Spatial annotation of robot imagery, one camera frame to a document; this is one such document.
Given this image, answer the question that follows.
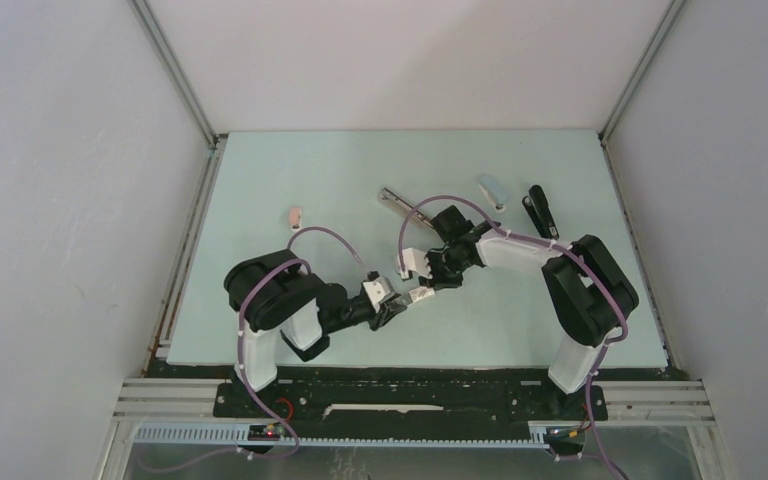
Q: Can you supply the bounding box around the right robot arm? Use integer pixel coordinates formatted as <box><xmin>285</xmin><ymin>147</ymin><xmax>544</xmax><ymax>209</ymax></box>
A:
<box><xmin>397</xmin><ymin>205</ymin><xmax>640</xmax><ymax>418</ymax></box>

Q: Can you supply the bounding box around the beige black long stapler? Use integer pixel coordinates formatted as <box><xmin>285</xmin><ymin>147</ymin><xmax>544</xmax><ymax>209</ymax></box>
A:
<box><xmin>377</xmin><ymin>187</ymin><xmax>434</xmax><ymax>231</ymax></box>

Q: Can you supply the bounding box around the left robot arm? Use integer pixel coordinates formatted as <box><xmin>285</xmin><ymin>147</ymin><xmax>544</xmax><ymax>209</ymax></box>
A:
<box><xmin>223</xmin><ymin>249</ymin><xmax>411</xmax><ymax>417</ymax></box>

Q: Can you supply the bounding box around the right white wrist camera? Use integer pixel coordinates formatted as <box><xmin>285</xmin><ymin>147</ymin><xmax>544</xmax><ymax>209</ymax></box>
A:
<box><xmin>396</xmin><ymin>248</ymin><xmax>433</xmax><ymax>281</ymax></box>

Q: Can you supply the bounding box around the white staple box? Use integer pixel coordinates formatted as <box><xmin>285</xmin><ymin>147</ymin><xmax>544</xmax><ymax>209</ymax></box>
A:
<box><xmin>405</xmin><ymin>286</ymin><xmax>435</xmax><ymax>306</ymax></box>

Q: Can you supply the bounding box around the pink stapler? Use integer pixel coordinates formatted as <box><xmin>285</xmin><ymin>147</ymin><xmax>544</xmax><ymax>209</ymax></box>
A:
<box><xmin>288</xmin><ymin>206</ymin><xmax>303</xmax><ymax>232</ymax></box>

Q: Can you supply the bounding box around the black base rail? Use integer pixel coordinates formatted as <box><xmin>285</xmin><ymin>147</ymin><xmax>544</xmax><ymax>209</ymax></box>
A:
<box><xmin>145</xmin><ymin>360</ymin><xmax>630</xmax><ymax>442</ymax></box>

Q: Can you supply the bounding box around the light blue stapler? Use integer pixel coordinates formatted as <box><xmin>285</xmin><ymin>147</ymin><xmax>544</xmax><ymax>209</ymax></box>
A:
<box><xmin>478</xmin><ymin>174</ymin><xmax>510</xmax><ymax>213</ymax></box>

